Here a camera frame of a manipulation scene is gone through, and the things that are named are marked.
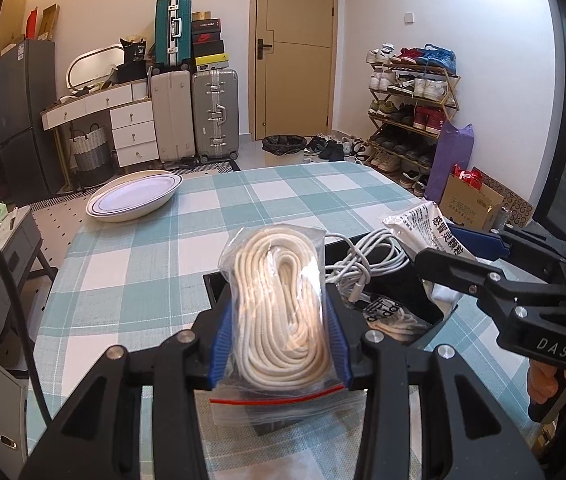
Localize rows of assorted shoes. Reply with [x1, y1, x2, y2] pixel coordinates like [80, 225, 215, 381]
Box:
[365, 42, 458, 196]

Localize beige suitcase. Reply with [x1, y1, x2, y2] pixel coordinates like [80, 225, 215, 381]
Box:
[150, 67, 198, 163]

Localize bin with black liner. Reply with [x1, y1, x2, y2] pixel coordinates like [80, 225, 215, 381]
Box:
[262, 134, 308, 167]

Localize black cable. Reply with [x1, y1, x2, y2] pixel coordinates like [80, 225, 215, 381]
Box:
[0, 205, 51, 426]

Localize person's right hand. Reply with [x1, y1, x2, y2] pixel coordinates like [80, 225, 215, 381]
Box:
[529, 361, 566, 401]

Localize black paper bag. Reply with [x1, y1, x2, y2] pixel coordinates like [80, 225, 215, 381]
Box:
[119, 37, 150, 67]

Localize white printed sachet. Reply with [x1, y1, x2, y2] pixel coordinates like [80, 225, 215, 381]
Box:
[382, 200, 478, 281]

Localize grey refrigerator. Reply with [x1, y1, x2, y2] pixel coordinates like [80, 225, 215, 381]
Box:
[0, 39, 64, 196]

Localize bagged white rope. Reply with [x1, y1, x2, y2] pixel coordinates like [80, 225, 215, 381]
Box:
[209, 225, 368, 423]

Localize tan wooden door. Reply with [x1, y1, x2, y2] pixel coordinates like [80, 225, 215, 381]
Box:
[253, 0, 338, 143]

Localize oval mirror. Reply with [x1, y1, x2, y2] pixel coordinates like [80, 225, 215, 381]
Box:
[66, 44, 124, 95]

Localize red snack packets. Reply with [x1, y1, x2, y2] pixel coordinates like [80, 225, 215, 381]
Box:
[453, 164, 484, 186]

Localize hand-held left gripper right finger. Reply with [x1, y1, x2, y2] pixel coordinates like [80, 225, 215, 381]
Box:
[325, 285, 546, 480]

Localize purple bag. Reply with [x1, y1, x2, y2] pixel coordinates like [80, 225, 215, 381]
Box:
[423, 122, 476, 203]

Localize black cardboard box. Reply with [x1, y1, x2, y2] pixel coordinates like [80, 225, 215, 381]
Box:
[203, 237, 464, 436]

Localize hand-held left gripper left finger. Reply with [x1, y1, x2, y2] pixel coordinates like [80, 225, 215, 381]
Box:
[18, 300, 236, 480]

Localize dotted floor mat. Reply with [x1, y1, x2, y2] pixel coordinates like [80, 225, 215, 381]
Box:
[30, 195, 88, 281]

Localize bagged adidas laces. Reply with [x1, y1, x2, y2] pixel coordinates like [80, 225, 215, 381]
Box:
[363, 280, 464, 348]

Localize open cardboard box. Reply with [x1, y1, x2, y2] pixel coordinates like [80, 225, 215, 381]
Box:
[440, 172, 506, 228]

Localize white drawer dresser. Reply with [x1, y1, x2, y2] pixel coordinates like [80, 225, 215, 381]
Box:
[40, 80, 160, 168]

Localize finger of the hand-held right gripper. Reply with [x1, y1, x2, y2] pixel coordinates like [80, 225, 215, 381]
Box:
[455, 227, 566, 287]
[414, 247, 566, 375]

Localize silver suitcase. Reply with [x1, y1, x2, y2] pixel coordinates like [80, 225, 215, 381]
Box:
[191, 67, 240, 161]

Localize white oval plate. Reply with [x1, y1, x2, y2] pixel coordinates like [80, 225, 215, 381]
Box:
[86, 170, 184, 223]

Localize wooden shoe rack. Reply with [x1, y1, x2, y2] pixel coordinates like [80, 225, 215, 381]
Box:
[365, 42, 461, 196]

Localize teal suitcase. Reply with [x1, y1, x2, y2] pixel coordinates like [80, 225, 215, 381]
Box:
[154, 0, 194, 71]

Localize scattered dark shoes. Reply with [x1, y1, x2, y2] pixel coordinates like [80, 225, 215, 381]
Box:
[303, 132, 378, 163]

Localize grey side table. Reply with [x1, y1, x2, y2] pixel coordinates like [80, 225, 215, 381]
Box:
[0, 205, 58, 346]

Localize honeycomb patterned cardboard sheet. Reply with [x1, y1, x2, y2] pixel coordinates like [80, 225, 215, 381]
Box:
[473, 167, 534, 226]

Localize large black shoe box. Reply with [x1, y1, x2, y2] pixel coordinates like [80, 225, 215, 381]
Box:
[194, 41, 226, 59]

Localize woven laundry basket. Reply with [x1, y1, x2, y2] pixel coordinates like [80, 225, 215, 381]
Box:
[67, 125, 114, 188]

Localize white cable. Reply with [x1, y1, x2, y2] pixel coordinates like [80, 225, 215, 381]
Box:
[323, 227, 411, 306]

